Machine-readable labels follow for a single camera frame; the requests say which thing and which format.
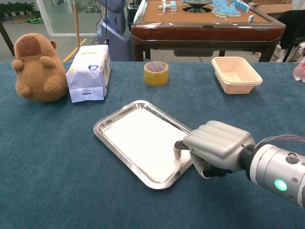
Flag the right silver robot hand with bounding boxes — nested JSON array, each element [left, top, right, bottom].
[[173, 120, 256, 179]]

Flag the silver metal tray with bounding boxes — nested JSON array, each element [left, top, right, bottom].
[[93, 100, 194, 190]]

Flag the beige plastic food container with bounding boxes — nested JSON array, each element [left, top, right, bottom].
[[211, 56, 263, 95]]

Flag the yellow tape roll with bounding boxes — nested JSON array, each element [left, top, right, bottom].
[[143, 61, 170, 87]]

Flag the plastic bottle pink drink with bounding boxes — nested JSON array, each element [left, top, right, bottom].
[[292, 59, 305, 83]]

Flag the brown mahjong table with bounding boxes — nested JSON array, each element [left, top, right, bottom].
[[131, 0, 286, 63]]

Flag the blue white mahjong tile pile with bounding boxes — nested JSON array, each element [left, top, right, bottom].
[[211, 0, 240, 19]]

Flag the blue white mahjong tile row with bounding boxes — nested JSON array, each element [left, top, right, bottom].
[[232, 0, 250, 13]]

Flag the black garment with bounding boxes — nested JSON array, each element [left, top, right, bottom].
[[277, 9, 305, 50]]

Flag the white paper bag package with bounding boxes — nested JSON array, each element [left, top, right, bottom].
[[65, 44, 112, 103]]

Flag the blue felt table cover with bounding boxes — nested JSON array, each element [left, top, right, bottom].
[[0, 61, 305, 229]]

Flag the wooden pole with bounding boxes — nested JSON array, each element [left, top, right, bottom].
[[73, 0, 81, 48]]

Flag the brown capybara plush toy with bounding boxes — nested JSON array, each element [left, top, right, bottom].
[[12, 32, 69, 103]]

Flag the glass partition door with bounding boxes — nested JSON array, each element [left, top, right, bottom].
[[35, 0, 102, 38]]

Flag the green cloth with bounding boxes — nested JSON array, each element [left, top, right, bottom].
[[25, 14, 45, 24]]

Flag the green potted plants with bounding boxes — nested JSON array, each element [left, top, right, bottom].
[[0, 1, 36, 17]]

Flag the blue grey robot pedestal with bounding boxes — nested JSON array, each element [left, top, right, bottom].
[[96, 0, 134, 62]]

